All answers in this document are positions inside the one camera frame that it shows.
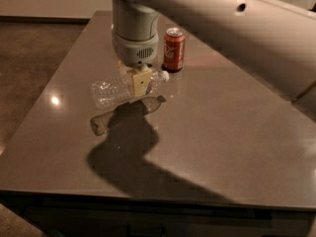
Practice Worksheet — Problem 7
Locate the black drawer handle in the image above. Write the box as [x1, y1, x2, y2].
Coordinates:
[126, 225, 166, 237]

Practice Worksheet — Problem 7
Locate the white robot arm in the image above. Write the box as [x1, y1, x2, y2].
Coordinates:
[124, 0, 316, 119]

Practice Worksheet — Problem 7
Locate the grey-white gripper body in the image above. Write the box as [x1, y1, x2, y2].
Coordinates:
[112, 26, 159, 66]

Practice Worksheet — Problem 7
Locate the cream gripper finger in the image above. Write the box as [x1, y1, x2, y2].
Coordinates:
[118, 60, 132, 83]
[131, 64, 152, 97]

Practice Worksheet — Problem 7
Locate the red soda can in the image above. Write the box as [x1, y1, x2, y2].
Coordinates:
[163, 28, 186, 72]

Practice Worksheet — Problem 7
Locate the clear plastic water bottle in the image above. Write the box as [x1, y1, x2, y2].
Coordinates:
[91, 69, 170, 109]

